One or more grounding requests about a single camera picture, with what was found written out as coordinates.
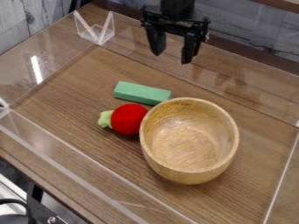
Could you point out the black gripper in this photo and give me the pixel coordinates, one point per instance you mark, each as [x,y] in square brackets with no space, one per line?
[173,16]

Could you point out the red plush fruit green stem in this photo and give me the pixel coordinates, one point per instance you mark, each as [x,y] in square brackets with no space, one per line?
[124,119]

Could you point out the green foam block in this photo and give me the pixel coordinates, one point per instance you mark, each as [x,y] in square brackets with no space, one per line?
[140,93]

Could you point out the wooden bowl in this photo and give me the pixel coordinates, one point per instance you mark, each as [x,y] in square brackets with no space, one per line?
[188,139]

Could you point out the clear acrylic corner bracket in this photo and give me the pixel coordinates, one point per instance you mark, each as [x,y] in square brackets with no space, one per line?
[95,33]

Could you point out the clear acrylic enclosure wall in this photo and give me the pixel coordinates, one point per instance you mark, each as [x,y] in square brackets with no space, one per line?
[57,79]

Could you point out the black metal table frame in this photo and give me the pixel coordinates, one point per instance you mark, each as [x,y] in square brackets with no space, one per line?
[48,211]

